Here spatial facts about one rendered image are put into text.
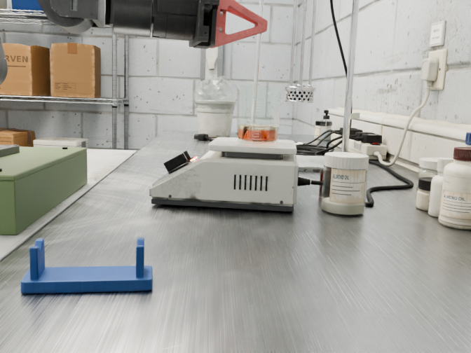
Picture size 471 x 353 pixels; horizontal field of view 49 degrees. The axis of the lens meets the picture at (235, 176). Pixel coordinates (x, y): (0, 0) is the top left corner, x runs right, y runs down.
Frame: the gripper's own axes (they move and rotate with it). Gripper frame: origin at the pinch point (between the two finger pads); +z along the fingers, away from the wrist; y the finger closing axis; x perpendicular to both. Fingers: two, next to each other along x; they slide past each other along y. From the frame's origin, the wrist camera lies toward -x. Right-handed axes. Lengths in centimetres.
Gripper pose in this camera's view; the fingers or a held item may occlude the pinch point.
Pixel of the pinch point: (260, 25)
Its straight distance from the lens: 72.9
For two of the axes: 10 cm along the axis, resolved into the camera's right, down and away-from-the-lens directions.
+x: -0.7, 9.8, 1.6
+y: -2.0, -1.7, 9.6
